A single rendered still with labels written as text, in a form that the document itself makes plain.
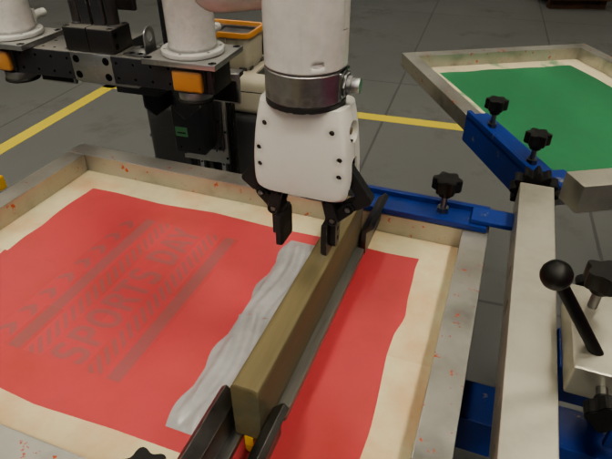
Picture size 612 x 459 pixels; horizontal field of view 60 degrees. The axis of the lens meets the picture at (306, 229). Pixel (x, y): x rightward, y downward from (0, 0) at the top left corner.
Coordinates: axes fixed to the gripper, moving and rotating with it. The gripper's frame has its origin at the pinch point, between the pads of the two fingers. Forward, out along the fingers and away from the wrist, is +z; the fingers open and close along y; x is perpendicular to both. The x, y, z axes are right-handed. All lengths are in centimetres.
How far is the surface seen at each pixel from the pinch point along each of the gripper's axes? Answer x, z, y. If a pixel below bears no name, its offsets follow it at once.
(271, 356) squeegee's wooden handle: 13.0, 6.1, -1.5
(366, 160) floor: -226, 112, 49
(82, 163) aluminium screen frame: -24, 15, 55
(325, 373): 4.9, 16.6, -4.4
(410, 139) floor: -263, 112, 31
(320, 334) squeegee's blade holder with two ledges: 2.8, 12.6, -2.9
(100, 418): 19.5, 16.6, 16.5
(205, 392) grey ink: 12.6, 16.2, 7.4
